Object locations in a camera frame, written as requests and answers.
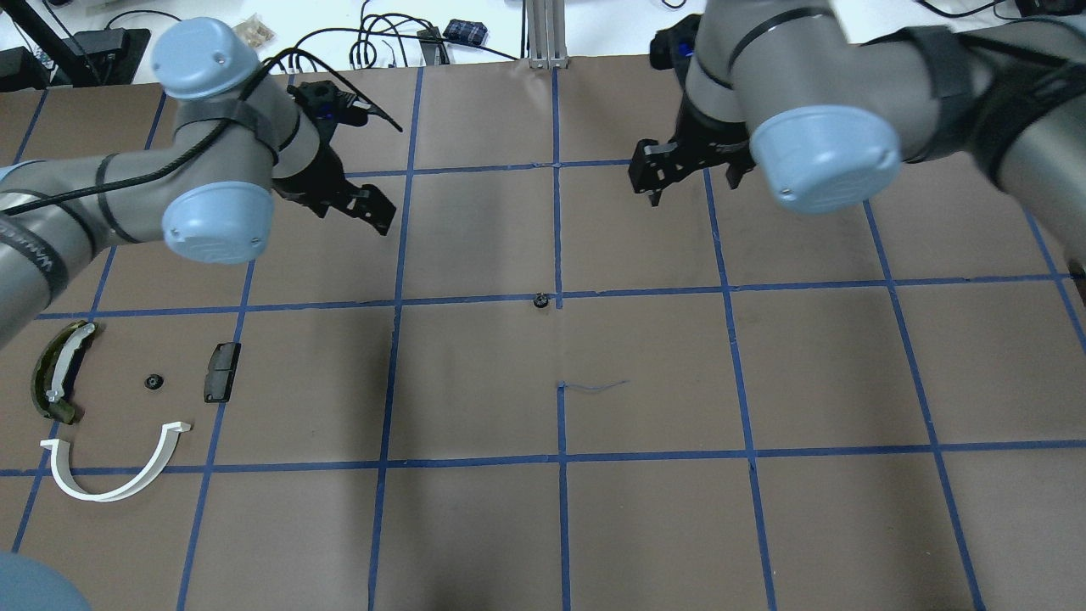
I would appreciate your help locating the dark grey brake pad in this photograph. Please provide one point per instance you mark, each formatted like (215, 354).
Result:
(219, 378)

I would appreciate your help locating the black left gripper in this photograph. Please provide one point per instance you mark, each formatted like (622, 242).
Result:
(319, 178)

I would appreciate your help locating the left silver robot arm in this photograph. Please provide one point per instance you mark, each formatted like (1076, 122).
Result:
(239, 141)

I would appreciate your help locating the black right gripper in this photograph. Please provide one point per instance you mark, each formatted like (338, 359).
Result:
(706, 138)

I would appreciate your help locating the aluminium frame post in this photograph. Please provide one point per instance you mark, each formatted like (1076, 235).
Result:
(546, 34)

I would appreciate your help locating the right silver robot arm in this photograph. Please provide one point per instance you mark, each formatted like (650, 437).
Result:
(776, 85)

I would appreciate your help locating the olive brake shoe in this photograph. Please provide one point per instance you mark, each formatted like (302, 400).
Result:
(53, 371)

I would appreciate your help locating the small bag of parts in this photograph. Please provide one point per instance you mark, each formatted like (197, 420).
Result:
(254, 32)

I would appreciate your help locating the brown paper table mat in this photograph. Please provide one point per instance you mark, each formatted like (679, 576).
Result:
(726, 406)

